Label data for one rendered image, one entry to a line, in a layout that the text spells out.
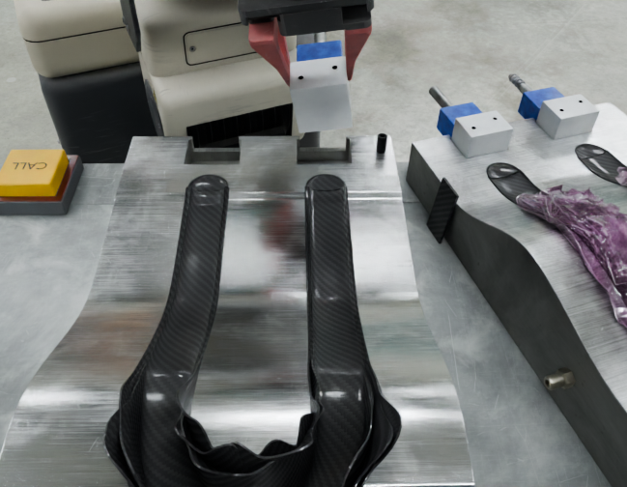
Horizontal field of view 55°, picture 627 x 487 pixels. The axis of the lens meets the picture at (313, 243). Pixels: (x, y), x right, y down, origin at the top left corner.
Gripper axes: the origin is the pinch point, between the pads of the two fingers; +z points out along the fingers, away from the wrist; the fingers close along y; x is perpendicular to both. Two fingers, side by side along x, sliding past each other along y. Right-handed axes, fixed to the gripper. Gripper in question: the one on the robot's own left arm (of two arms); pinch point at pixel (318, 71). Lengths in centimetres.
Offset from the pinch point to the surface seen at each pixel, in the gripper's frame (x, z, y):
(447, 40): 172, 135, 42
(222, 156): -0.6, 8.9, -11.0
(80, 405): -30.7, -3.3, -14.1
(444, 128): 6.1, 14.9, 12.6
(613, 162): 0.2, 16.5, 29.7
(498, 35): 176, 139, 64
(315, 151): -0.4, 9.7, -1.5
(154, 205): -9.5, 4.9, -15.6
